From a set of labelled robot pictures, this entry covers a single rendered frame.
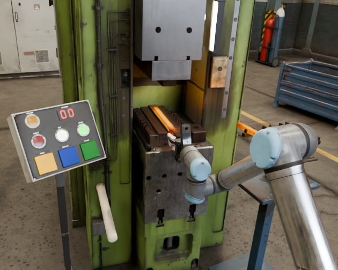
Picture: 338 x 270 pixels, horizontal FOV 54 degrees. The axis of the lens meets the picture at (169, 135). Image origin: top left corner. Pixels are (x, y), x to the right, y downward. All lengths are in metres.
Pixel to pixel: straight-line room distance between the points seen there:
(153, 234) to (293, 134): 1.19
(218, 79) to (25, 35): 5.23
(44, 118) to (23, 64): 5.37
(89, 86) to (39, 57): 5.13
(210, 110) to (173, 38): 0.54
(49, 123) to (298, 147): 0.97
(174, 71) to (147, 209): 0.76
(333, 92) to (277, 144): 4.18
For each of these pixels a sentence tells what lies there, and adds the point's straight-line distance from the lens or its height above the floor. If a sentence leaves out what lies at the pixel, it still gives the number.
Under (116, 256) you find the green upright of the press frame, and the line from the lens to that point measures 2.32.
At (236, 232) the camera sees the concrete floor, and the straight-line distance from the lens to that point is 2.70.
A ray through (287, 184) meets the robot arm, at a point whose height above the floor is 1.19.
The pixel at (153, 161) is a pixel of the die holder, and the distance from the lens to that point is 1.72.
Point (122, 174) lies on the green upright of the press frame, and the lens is 1.96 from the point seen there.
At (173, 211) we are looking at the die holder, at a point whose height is 0.53.
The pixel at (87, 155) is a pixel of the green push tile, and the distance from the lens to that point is 1.50.
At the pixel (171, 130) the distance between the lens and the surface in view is 1.72.
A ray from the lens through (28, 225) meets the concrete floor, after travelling 2.80.
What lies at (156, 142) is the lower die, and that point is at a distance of 1.74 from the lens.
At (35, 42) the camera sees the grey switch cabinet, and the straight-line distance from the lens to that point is 6.78.
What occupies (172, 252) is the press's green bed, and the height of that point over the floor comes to 0.17.
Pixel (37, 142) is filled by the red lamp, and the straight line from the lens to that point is 1.44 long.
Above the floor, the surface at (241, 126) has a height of 1.03.
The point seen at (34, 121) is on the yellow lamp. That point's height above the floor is 1.16.
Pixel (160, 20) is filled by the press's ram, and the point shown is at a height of 1.55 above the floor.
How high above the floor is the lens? 1.68
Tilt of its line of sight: 24 degrees down
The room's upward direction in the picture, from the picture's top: 3 degrees clockwise
